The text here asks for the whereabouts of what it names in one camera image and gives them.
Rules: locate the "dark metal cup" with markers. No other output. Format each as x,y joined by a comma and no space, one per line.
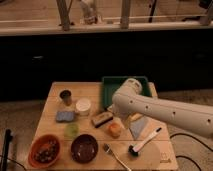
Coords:
65,95

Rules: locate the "white dish brush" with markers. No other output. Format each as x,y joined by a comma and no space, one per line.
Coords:
135,149

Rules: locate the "grey scraper wooden handle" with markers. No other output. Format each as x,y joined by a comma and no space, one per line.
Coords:
137,123

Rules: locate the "wooden block eraser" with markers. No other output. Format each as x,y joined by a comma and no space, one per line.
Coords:
101,119

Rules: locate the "green plastic tray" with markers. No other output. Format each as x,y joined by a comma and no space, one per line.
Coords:
111,83

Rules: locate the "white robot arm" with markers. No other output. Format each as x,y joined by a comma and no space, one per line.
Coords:
195,118

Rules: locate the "orange bowl with food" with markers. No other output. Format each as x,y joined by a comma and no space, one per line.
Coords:
44,152

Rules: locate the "orange apple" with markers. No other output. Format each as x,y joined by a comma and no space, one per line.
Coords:
114,129

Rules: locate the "metal fork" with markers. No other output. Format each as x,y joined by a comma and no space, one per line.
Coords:
109,151

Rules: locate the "dark maroon bowl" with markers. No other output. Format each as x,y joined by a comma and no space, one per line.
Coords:
84,148

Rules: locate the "white paper cup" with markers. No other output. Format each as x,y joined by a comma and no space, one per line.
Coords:
83,106

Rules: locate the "blue sponge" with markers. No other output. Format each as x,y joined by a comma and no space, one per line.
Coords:
64,116

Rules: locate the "black stand left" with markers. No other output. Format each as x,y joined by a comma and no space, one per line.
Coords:
4,156

